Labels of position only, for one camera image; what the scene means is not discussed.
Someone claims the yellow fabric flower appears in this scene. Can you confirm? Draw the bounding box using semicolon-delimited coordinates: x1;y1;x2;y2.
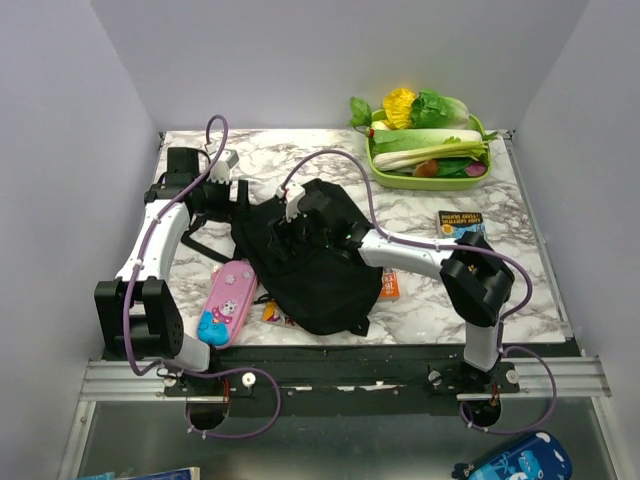
382;88;416;130

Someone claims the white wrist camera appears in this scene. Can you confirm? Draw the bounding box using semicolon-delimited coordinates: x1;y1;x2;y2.
209;149;239;184
283;182;306;223

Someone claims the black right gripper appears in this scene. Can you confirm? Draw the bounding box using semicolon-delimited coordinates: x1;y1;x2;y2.
266;210;330;262

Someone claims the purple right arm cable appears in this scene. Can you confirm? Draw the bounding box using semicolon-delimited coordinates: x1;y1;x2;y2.
279;148;559;435

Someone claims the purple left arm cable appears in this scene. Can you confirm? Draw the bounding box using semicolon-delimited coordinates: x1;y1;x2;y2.
122;114;282;440

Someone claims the green plastic vegetable tray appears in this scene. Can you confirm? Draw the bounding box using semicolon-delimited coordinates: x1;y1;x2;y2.
365;110;496;191

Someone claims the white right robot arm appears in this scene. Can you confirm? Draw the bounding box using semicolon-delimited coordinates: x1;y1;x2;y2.
268;192;514;392

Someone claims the black student backpack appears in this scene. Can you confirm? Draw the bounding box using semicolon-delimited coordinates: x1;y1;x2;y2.
180;178;386;336

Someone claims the dark blue treehouse book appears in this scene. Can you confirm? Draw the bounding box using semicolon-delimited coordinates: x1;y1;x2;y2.
436;210;486;239

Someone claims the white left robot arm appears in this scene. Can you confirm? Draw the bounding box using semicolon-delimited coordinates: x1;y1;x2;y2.
94;147;238;395

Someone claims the pink cartoon pencil case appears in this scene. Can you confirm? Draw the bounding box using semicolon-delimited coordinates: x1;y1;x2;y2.
197;260;258;349

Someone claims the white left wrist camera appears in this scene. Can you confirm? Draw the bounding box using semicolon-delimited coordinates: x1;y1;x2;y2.
209;149;239;184

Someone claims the orange treehouse book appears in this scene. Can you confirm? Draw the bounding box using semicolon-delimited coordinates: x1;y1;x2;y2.
378;268;401;301

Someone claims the Roald Dahl Charlie book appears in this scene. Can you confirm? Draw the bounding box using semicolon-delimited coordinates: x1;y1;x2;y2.
262;300;297;327

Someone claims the white-stemmed cabbage stalk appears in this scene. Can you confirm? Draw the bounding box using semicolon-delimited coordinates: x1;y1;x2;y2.
373;142;488;171

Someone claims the green lettuce leaf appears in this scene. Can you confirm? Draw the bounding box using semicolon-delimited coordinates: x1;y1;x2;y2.
410;90;469;129

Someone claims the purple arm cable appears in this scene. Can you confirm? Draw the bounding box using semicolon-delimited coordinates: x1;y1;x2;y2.
122;114;282;440
279;148;559;435

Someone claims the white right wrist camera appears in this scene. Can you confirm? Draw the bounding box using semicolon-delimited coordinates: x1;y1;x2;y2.
283;182;306;223

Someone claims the aluminium mounting rail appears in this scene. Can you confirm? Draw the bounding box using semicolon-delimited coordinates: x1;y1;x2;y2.
80;357;611;402

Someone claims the green leafy sprig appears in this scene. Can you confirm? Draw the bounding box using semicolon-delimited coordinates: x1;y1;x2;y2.
349;96;372;129

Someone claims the purple vegetable toy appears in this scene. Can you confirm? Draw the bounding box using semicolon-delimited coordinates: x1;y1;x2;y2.
465;161;487;178

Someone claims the blue shark pencil case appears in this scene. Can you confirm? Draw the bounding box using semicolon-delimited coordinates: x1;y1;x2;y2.
451;430;573;480

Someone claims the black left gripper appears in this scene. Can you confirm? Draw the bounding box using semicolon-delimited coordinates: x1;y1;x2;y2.
194;173;254;225

